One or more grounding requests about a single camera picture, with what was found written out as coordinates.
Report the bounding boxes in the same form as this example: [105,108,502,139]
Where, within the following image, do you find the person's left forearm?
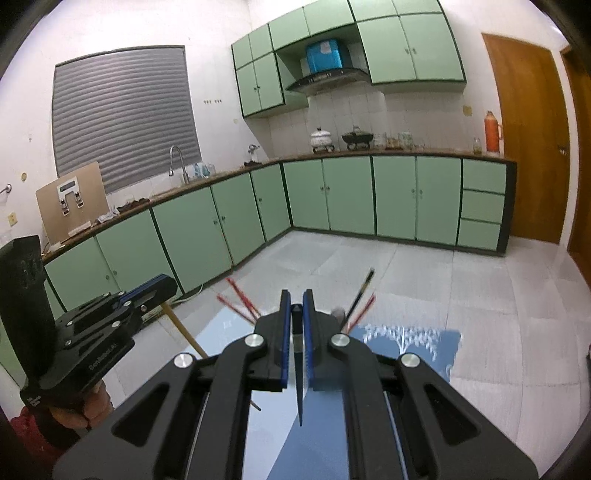
[9,408,88,467]

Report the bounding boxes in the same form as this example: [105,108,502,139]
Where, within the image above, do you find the green base cabinets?
[0,154,518,386]

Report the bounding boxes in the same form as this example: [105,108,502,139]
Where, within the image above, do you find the white pot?
[309,127,336,153]

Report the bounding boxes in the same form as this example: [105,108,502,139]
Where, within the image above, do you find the blue box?
[305,39,347,75]

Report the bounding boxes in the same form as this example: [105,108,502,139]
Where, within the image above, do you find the metal faucet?
[169,145,190,185]

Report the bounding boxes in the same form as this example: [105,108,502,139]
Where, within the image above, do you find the orange thermos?
[483,110,504,156]

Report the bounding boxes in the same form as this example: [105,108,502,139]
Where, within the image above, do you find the row of glass jars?
[374,131,426,151]

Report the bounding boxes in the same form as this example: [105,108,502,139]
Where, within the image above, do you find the green wall cabinets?
[231,0,466,120]

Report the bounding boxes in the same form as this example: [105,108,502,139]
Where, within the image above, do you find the plain wooden chopstick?
[159,302,263,411]

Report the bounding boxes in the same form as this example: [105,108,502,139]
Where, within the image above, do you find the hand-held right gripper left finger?
[52,289,293,480]

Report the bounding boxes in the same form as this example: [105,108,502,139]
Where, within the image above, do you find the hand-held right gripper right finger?
[302,288,540,480]

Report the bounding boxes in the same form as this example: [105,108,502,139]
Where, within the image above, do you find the wooden door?
[558,44,591,273]
[481,32,573,245]

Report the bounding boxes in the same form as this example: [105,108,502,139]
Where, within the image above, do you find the person's left hand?
[51,381,115,433]

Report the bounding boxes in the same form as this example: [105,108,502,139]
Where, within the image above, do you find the black chopstick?
[290,304,306,428]

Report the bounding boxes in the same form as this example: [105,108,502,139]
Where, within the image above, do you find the blue mat with white print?
[245,323,462,480]

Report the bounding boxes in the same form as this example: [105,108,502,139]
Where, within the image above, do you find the black pot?
[342,126,375,151]

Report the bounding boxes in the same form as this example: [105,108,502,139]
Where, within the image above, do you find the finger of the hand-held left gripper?
[90,274,179,308]
[55,295,160,347]

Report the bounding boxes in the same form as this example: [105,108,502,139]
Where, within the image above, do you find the white stand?
[56,182,84,216]

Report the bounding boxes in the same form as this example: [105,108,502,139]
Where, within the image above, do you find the brown board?
[36,161,110,245]

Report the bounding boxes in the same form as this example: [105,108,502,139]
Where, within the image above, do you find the grey window blind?
[52,45,202,195]

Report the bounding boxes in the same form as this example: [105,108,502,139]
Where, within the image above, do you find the range hood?
[285,67,373,97]

